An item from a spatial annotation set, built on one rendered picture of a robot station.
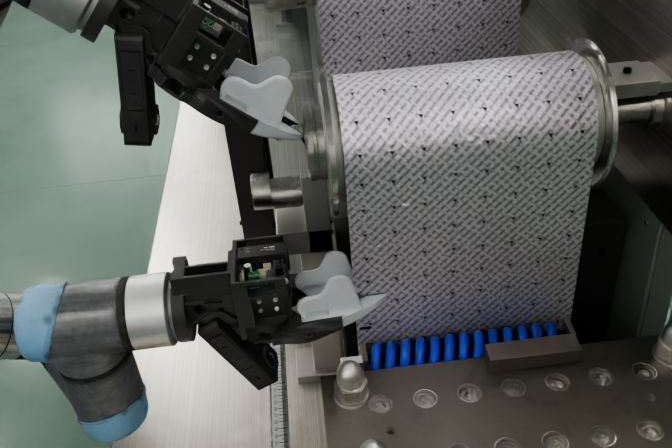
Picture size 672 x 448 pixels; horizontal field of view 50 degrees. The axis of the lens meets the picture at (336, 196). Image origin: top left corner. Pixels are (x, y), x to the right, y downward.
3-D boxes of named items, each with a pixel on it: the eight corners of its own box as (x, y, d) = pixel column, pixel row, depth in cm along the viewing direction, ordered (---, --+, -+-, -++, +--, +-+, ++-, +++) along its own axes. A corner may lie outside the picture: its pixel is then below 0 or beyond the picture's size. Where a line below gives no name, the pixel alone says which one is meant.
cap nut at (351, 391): (331, 383, 73) (328, 352, 71) (367, 378, 73) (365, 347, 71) (335, 411, 70) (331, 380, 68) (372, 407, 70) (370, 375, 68)
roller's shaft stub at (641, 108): (575, 122, 75) (580, 83, 72) (641, 114, 75) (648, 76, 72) (592, 142, 71) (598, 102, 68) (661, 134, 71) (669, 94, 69)
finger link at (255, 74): (328, 92, 67) (244, 42, 63) (293, 138, 70) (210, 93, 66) (324, 77, 70) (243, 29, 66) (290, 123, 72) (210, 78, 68)
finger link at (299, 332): (343, 327, 70) (253, 337, 70) (344, 339, 71) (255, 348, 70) (339, 295, 74) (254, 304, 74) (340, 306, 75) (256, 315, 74)
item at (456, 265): (358, 348, 78) (347, 210, 68) (567, 322, 79) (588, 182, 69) (358, 351, 78) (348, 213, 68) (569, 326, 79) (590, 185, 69)
